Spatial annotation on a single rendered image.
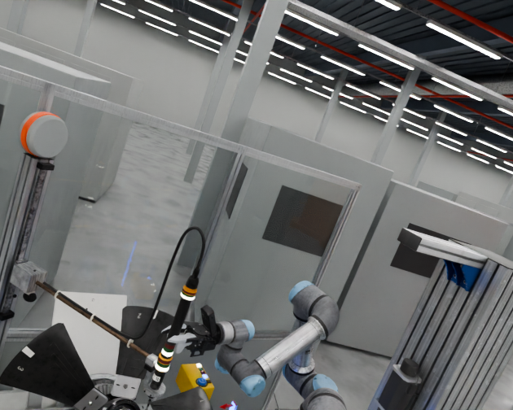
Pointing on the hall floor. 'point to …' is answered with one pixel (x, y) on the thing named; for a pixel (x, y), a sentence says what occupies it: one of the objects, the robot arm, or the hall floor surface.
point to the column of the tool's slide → (19, 198)
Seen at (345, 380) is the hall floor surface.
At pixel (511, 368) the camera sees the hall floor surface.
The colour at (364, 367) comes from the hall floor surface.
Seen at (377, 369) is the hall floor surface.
